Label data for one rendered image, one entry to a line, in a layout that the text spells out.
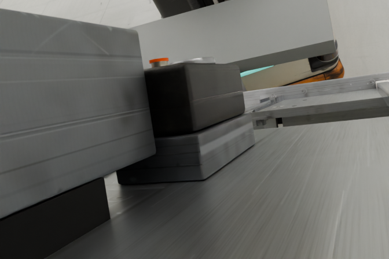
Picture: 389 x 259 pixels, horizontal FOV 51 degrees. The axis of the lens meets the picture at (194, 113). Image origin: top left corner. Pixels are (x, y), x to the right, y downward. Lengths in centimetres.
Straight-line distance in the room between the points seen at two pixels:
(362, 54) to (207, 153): 157
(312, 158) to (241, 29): 86
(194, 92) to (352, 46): 160
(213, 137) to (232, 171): 2
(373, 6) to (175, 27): 102
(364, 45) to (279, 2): 75
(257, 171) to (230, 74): 6
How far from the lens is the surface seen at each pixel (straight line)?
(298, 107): 48
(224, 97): 19
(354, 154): 18
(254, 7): 107
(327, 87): 66
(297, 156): 18
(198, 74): 17
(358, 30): 181
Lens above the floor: 123
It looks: 45 degrees down
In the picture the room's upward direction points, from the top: 33 degrees counter-clockwise
